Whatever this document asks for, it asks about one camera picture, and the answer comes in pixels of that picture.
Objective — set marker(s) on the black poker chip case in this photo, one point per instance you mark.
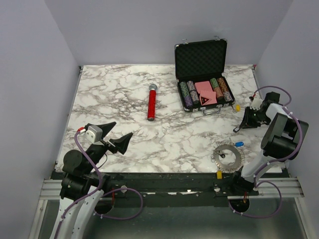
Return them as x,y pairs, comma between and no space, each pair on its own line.
202,61

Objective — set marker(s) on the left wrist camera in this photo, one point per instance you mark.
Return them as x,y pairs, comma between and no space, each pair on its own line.
93,134

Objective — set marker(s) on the round metal keyring disc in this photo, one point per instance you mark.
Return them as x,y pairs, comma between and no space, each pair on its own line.
233,160

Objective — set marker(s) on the brown poker chip stack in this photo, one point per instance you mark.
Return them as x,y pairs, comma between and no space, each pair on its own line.
222,86

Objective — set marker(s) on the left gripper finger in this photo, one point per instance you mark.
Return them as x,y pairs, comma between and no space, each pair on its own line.
121,144
106,128

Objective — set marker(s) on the red glitter microphone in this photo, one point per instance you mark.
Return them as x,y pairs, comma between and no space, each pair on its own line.
152,102

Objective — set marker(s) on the pink card with black triangle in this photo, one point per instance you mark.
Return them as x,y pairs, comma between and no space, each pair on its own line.
207,98

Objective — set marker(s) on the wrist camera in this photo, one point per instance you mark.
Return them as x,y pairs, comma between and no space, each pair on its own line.
93,134
255,103

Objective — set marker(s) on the small key on disc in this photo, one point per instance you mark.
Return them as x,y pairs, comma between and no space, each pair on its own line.
222,155

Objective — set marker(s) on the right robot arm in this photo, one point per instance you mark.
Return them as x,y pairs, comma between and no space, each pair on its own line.
282,140

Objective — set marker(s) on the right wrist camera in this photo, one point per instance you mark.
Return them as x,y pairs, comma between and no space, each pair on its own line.
255,103

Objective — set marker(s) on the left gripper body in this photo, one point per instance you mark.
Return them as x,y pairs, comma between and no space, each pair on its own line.
96,153

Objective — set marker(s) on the key with yellow tag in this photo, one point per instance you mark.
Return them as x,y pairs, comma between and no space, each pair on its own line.
236,108

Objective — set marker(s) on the pink playing card deck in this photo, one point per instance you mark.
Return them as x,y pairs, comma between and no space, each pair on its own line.
203,86

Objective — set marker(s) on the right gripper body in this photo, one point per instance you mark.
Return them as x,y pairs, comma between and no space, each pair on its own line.
256,117

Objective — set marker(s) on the yellow tape piece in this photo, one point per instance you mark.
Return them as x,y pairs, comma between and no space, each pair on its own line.
219,174

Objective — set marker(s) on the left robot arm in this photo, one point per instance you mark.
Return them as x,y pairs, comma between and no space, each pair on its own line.
83,184

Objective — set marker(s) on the black front mounting rail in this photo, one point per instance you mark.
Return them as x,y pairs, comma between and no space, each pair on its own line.
188,190

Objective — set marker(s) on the key with blue tag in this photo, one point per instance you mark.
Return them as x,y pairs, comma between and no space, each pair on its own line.
236,144

